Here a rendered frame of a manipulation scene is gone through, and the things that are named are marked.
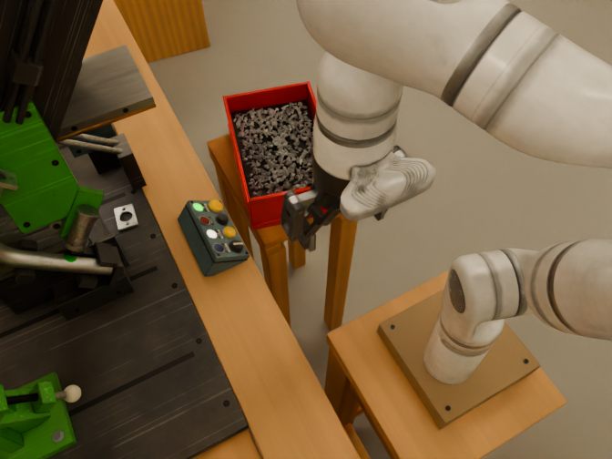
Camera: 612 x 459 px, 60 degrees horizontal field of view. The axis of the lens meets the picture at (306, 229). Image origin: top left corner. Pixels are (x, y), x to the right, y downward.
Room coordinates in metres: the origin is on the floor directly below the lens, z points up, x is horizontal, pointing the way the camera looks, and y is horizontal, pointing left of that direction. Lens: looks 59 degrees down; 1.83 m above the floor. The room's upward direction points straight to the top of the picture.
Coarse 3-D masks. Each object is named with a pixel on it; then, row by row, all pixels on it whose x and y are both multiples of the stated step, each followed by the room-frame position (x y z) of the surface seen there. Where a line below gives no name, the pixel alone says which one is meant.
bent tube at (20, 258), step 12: (0, 180) 0.47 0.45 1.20; (12, 180) 0.48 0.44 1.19; (0, 192) 0.46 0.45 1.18; (0, 252) 0.41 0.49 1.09; (12, 252) 0.42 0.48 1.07; (24, 252) 0.43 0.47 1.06; (36, 252) 0.44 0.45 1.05; (12, 264) 0.41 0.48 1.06; (24, 264) 0.41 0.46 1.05; (36, 264) 0.42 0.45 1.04; (48, 264) 0.42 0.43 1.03; (60, 264) 0.43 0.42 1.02; (72, 264) 0.43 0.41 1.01; (84, 264) 0.44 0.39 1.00; (96, 264) 0.44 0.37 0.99
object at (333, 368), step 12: (336, 360) 0.34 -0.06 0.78; (336, 372) 0.33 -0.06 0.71; (336, 384) 0.32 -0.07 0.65; (348, 384) 0.31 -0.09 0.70; (336, 396) 0.32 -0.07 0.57; (348, 396) 0.31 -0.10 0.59; (336, 408) 0.31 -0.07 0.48; (348, 408) 0.32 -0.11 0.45; (360, 408) 0.37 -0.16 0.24; (348, 420) 0.32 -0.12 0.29; (348, 432) 0.30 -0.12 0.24; (360, 444) 0.27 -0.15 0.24; (384, 444) 0.19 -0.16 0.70; (360, 456) 0.24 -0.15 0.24
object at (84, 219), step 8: (80, 208) 0.49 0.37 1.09; (88, 208) 0.50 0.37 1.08; (80, 216) 0.48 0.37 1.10; (88, 216) 0.48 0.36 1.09; (96, 216) 0.48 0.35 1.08; (72, 224) 0.47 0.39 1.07; (80, 224) 0.47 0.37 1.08; (88, 224) 0.47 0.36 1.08; (72, 232) 0.46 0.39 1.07; (80, 232) 0.46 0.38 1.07; (88, 232) 0.47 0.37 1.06; (64, 240) 0.46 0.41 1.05; (72, 240) 0.45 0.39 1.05; (80, 240) 0.45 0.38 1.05; (72, 248) 0.44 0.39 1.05; (80, 248) 0.45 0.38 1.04
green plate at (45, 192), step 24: (0, 120) 0.53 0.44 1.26; (24, 120) 0.54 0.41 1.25; (0, 144) 0.51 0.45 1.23; (24, 144) 0.53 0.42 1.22; (48, 144) 0.54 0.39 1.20; (0, 168) 0.50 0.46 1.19; (24, 168) 0.51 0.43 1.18; (48, 168) 0.52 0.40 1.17; (24, 192) 0.49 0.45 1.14; (48, 192) 0.50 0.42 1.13; (72, 192) 0.51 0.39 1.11; (24, 216) 0.47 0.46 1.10; (48, 216) 0.48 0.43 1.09
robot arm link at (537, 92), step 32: (512, 32) 0.26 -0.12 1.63; (544, 32) 0.26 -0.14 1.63; (480, 64) 0.25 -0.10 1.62; (512, 64) 0.24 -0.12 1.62; (544, 64) 0.24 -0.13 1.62; (576, 64) 0.24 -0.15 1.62; (608, 64) 0.25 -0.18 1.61; (480, 96) 0.24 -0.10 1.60; (512, 96) 0.23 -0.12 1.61; (544, 96) 0.22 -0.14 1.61; (576, 96) 0.22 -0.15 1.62; (608, 96) 0.22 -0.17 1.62; (512, 128) 0.22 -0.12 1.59; (544, 128) 0.21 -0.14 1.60; (576, 128) 0.21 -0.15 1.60; (608, 128) 0.21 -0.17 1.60; (576, 160) 0.20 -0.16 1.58; (608, 160) 0.20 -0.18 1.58
